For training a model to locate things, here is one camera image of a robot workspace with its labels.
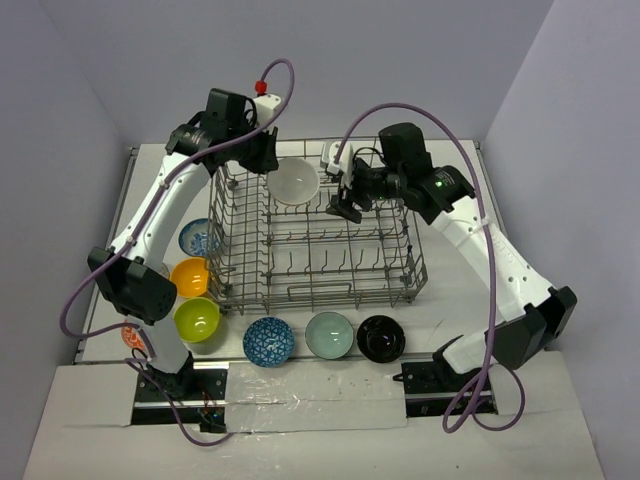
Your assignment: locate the grey wire dish rack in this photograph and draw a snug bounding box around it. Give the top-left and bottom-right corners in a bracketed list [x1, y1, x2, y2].
[206, 139, 428, 314]

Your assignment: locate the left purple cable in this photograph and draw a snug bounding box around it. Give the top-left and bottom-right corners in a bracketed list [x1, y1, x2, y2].
[59, 58, 294, 446]

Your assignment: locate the yellow-orange bowl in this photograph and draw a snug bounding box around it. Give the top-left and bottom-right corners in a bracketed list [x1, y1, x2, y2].
[169, 257, 209, 299]

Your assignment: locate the lime green bowl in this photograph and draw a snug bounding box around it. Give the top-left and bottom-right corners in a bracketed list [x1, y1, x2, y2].
[173, 297, 220, 343]

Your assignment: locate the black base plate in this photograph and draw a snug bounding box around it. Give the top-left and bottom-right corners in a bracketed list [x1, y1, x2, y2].
[131, 368, 228, 434]
[392, 357, 480, 418]

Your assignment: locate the black glossy bowl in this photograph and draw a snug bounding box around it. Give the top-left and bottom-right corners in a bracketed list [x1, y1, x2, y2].
[356, 315, 406, 363]

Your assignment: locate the grey patterned bowl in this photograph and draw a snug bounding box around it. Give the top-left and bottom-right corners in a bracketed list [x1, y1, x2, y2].
[159, 263, 170, 279]

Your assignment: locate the blue floral bowl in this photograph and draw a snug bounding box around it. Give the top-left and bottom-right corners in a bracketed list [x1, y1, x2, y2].
[178, 218, 220, 257]

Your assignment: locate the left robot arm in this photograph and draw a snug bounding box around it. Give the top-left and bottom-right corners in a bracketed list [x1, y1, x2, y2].
[87, 89, 284, 399]

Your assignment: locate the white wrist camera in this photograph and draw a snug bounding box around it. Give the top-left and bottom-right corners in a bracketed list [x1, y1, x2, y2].
[253, 80, 283, 126]
[320, 141, 354, 187]

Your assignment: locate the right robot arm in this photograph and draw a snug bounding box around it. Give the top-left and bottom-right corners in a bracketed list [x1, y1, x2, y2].
[321, 122, 578, 391]

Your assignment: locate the orange bowl white inside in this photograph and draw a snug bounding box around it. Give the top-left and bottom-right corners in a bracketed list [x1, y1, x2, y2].
[266, 157, 320, 206]

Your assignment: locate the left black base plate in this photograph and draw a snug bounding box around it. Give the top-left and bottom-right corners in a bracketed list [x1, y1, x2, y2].
[131, 368, 228, 434]

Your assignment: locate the blue triangle pattern bowl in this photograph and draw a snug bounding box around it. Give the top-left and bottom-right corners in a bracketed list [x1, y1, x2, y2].
[243, 317, 295, 368]

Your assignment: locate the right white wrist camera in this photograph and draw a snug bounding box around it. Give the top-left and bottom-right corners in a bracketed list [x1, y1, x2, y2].
[320, 141, 354, 187]

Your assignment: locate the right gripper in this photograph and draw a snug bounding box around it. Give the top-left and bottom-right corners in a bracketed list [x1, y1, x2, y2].
[325, 157, 405, 224]

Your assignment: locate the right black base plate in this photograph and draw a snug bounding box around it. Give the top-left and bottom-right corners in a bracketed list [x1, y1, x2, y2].
[392, 357, 480, 418]

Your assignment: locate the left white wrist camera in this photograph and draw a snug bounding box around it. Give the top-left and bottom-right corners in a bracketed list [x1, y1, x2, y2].
[253, 80, 283, 126]

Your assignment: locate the light teal bowl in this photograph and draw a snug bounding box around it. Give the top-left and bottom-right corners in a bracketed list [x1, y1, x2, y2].
[305, 312, 354, 360]

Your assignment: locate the orange white patterned bowl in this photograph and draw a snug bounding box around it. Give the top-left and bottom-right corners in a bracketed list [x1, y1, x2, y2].
[120, 327, 146, 350]

